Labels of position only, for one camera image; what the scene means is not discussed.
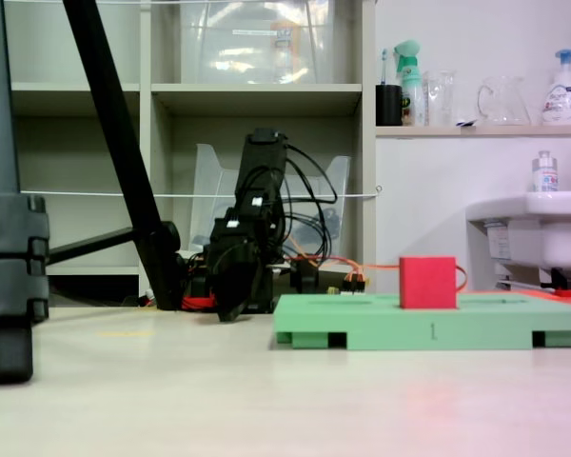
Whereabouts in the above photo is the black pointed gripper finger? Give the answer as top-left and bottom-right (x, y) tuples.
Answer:
(217, 284), (256, 323)

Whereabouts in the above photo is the red square block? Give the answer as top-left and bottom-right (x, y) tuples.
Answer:
(399, 255), (458, 310)

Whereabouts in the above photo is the red black table clamp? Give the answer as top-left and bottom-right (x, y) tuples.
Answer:
(288, 259), (321, 292)
(180, 254), (219, 311)

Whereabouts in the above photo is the clear plastic document tray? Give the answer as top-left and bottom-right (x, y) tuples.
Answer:
(189, 142), (351, 258)

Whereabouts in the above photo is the black tripod brace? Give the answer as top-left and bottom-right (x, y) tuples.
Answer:
(47, 227), (137, 266)

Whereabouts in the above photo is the beige shelf unit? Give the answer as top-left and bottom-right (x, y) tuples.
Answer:
(2, 0), (377, 306)

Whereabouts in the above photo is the clear plastic storage box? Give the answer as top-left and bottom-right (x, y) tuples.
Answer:
(179, 0), (337, 85)

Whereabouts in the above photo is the black cup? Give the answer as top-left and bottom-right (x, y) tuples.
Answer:
(375, 84), (404, 127)

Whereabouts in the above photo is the green spray bottle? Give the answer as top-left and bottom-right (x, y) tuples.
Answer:
(393, 40), (425, 127)

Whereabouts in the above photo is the green shape sorter board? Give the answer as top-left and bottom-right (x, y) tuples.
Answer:
(272, 293), (571, 351)

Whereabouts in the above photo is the clear glass beaker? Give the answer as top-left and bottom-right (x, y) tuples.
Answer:
(423, 70), (458, 127)

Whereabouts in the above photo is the clear glass jug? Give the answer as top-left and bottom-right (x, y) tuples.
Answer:
(477, 75), (532, 127)

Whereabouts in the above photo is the white sink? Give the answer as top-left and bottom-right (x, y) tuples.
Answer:
(465, 189), (571, 282)

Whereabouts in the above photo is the small clear sanitizer bottle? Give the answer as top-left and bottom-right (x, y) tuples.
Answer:
(531, 150), (560, 193)

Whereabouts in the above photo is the white foam pump bottle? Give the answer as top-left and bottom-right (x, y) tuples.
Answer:
(541, 49), (571, 126)

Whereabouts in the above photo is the black gripper wire loop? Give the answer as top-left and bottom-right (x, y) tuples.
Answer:
(285, 211), (334, 258)

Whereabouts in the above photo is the black forearm wire loop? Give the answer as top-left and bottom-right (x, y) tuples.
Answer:
(285, 142), (339, 220)

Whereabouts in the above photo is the long orange wire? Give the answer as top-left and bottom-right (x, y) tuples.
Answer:
(285, 255), (468, 292)

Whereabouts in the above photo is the wooden wall ledge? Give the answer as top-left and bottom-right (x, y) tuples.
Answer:
(375, 125), (571, 139)

